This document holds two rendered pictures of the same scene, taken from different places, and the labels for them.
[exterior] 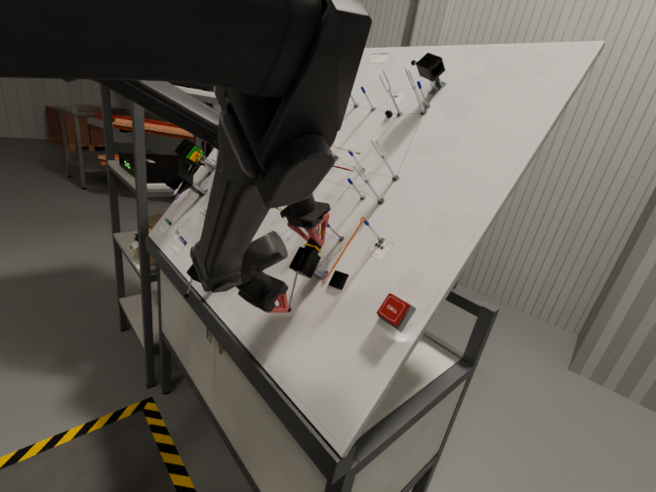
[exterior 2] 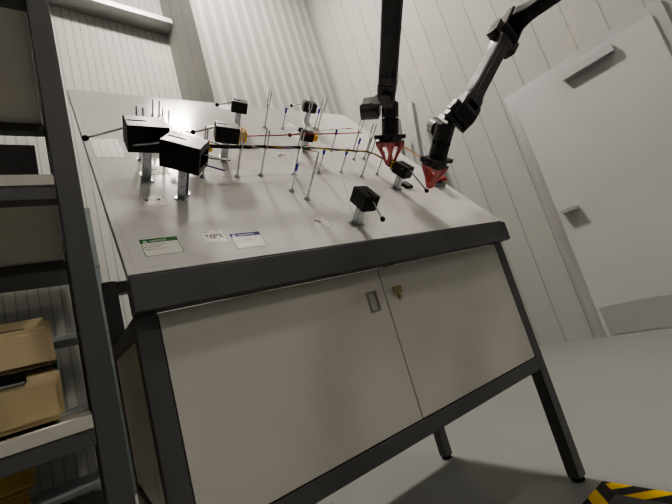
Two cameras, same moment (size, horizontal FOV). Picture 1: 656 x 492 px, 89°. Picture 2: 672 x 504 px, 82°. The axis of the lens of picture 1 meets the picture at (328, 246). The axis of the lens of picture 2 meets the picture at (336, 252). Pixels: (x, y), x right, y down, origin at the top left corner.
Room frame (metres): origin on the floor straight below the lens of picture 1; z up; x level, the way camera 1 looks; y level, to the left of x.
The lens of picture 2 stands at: (0.79, 1.35, 0.69)
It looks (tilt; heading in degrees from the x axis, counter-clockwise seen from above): 10 degrees up; 279
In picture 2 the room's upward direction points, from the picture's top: 16 degrees counter-clockwise
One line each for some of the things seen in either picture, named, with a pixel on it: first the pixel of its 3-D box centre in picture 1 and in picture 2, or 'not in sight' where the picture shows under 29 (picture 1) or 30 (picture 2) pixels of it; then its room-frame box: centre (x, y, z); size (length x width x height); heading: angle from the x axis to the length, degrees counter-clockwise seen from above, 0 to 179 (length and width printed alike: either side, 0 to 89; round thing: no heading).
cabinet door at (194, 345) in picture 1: (185, 325); (307, 374); (1.07, 0.50, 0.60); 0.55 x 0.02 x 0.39; 45
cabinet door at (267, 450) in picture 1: (258, 429); (463, 317); (0.68, 0.11, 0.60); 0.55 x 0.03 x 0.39; 45
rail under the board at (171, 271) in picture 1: (212, 311); (376, 254); (0.86, 0.32, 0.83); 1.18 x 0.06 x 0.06; 45
